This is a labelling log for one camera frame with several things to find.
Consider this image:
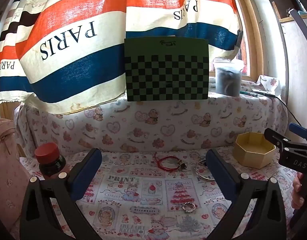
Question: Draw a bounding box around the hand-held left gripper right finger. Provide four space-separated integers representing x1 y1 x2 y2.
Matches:
206 148 286 240

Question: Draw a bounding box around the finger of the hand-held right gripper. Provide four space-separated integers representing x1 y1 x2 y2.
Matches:
289 122 307 144
265 128 291 155

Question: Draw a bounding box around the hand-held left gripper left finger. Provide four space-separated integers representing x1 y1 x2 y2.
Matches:
20 148 102 240

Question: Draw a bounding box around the silver bangle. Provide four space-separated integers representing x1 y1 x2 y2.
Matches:
196 159 216 181

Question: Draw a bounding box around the gold octagonal box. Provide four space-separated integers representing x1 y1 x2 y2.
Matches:
234 132 276 169

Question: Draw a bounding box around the silver ring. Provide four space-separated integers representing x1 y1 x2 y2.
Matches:
182 202 196 213

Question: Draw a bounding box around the red string bracelet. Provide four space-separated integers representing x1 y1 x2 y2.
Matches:
153 152 188 172

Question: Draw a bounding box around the person's right hand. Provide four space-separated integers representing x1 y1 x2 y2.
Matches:
291 173 305 209

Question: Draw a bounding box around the red capped dark bottle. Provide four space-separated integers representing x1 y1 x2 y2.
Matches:
35 142 71 180

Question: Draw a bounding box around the white flat device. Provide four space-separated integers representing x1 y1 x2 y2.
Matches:
252 89 276 96

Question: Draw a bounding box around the bear print cloth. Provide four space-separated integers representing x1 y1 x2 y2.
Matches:
15 75 289 157

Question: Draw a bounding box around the christmas print cloth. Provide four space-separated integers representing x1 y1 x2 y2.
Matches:
20 150 303 240

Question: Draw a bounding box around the pink bag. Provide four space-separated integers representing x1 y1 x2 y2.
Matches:
0 119 31 232

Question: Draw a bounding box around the clear plastic container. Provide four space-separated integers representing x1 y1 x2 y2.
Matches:
213 58 244 97

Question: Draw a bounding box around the grey metal bar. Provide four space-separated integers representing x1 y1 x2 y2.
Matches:
287 8 307 80

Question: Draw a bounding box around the green checkered box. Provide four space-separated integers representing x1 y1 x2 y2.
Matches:
124 37 209 102

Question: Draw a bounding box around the striped printed cloth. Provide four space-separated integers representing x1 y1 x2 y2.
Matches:
0 0 244 115

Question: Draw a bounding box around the black braided cable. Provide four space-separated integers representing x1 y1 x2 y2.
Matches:
264 92 303 127

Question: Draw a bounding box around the wooden window frame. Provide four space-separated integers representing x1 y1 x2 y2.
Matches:
229 0 267 80

